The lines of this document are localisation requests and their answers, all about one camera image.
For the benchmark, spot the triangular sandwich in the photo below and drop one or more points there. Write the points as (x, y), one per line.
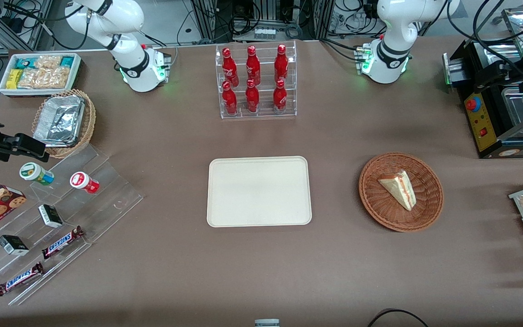
(400, 187)

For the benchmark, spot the beige rectangular tray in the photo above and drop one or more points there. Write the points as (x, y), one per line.
(257, 190)

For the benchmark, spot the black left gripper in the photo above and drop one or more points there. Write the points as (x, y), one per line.
(508, 74)

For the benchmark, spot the white power strip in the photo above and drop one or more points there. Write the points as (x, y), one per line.
(265, 33)

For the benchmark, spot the green lid cup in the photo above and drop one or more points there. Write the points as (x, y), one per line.
(32, 171)

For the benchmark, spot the clear acrylic stepped display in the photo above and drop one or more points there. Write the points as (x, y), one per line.
(116, 200)

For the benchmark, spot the round brown wicker basket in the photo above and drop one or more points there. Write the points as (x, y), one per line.
(379, 209)

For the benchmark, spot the light wicker basket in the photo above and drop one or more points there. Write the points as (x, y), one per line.
(90, 122)

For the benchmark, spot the white snack bin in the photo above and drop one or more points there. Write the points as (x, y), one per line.
(2, 88)

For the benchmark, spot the aluminium frame post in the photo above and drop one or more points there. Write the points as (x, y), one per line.
(207, 20)

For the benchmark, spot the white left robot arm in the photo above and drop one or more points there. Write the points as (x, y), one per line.
(391, 27)

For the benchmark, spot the red cola bottle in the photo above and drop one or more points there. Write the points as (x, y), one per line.
(280, 97)
(229, 100)
(229, 67)
(253, 66)
(252, 97)
(281, 63)

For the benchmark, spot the small clear cracker bag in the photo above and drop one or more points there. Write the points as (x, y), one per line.
(48, 61)

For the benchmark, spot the teal snack packet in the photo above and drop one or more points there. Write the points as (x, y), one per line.
(66, 61)
(25, 62)

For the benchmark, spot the Snickers bar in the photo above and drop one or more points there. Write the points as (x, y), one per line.
(18, 279)
(61, 243)

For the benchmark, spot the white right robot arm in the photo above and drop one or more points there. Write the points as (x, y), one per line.
(135, 68)

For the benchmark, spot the stack of foil trays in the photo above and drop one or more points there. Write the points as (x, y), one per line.
(59, 120)

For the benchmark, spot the black food warmer machine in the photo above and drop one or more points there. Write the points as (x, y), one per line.
(486, 131)

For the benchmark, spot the grey device at table edge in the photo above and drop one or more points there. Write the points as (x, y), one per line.
(267, 323)

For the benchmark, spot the small black white box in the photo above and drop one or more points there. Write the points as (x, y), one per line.
(12, 245)
(50, 216)

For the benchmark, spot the clear acrylic bottle rack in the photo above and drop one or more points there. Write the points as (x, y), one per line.
(266, 59)

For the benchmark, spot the yellow snack packet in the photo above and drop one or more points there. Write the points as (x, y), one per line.
(14, 78)

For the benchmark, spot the large clear cracker bag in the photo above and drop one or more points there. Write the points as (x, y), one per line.
(46, 78)

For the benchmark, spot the red lid cup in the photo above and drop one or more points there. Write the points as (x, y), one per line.
(82, 181)

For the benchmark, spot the red emergency stop button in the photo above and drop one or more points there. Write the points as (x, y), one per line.
(472, 104)

